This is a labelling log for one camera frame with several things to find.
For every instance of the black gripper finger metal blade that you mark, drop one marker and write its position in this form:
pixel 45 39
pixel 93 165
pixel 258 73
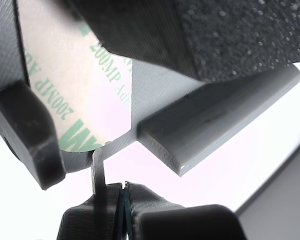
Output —
pixel 90 220

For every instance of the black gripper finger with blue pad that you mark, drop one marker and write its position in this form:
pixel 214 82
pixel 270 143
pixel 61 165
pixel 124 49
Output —
pixel 240 30

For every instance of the black retaining clip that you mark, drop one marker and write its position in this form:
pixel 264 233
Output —
pixel 22 130

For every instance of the tan 3M tape liner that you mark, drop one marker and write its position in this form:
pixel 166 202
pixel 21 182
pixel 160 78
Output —
pixel 72 100

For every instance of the gray fixture tray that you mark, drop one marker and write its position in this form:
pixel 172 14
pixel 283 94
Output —
pixel 202 120

